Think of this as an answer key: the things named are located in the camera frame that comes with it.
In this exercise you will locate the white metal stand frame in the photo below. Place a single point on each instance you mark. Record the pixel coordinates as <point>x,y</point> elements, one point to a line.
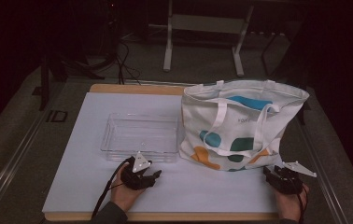
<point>205,23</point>

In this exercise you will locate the white tote bag coloured shapes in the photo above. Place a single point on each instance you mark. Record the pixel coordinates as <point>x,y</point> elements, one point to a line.
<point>215,124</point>

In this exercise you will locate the floor socket plate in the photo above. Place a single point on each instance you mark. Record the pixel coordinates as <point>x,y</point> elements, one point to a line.
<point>57,116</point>

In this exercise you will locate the clear plastic tray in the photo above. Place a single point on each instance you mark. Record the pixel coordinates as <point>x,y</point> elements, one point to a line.
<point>140,137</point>

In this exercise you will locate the white table mat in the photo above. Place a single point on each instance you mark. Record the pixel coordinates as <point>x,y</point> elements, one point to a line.
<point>81,174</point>

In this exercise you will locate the black floor stand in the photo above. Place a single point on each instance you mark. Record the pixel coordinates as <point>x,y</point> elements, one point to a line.
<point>45,81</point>

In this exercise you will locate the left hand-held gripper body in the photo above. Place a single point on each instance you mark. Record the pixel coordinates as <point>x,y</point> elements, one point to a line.
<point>135,179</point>

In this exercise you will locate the person's right hand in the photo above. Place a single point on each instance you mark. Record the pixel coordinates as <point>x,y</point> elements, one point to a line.
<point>289,205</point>

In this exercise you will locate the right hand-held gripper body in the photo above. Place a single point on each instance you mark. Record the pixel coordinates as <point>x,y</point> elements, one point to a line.
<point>286,183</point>

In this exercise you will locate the metal floor rail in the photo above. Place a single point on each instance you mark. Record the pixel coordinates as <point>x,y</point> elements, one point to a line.
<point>321,174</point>
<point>12,161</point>

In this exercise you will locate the person's left hand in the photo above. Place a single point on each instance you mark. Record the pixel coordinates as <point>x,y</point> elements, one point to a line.
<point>124,196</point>

